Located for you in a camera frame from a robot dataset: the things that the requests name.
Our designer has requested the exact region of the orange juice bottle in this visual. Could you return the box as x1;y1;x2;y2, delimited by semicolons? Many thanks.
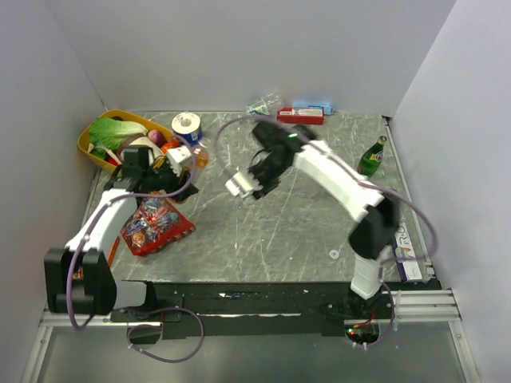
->
193;138;211;170

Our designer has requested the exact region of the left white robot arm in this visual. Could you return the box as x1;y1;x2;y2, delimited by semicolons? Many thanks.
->
44;145;198;321

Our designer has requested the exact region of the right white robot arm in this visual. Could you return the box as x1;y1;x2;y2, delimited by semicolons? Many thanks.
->
248;120;399;318

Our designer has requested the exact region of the crushed clear plastic bottle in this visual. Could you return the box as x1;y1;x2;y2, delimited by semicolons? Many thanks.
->
247;92;284;116

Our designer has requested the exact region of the green glass bottle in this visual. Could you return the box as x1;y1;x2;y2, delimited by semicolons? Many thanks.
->
357;136;388;178

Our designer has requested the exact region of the white bottle cap right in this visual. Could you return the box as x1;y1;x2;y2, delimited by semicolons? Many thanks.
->
329;249;340;259

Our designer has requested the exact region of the red snack bag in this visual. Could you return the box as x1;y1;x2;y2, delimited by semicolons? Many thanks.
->
121;192;196;257

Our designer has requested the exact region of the purple onion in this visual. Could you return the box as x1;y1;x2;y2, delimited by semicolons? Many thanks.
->
147;129;167;148

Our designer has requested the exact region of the brown and cream jar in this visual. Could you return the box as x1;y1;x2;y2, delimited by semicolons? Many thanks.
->
117;133;164;163

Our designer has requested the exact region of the blue wrapped toilet paper roll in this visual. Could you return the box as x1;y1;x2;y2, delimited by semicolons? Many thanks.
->
171;112;203;146

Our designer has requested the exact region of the red rectangular box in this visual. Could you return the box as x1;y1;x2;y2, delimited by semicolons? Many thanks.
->
277;107;325;125

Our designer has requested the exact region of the green lettuce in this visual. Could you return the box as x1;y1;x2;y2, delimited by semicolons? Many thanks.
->
89;117;148;150

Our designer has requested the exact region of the yellow plastic basket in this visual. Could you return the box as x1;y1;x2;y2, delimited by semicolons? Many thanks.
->
77;109;172;173

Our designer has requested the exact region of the light blue box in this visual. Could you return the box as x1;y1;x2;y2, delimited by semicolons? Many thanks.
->
292;101;335;116

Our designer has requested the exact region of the orange packet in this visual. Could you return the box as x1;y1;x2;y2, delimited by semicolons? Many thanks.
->
73;236;120;281

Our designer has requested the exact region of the white and purple box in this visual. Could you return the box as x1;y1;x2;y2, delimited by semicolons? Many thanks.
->
392;222;422;282

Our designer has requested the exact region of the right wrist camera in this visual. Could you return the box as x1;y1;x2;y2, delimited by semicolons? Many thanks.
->
225;171;259;199

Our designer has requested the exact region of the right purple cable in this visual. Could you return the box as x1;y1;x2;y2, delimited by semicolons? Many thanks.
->
214;115;438;265

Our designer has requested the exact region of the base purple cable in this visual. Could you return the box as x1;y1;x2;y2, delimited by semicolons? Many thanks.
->
126;310;204;363

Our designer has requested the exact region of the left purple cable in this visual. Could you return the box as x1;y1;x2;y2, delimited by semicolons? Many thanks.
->
65;133;198;331

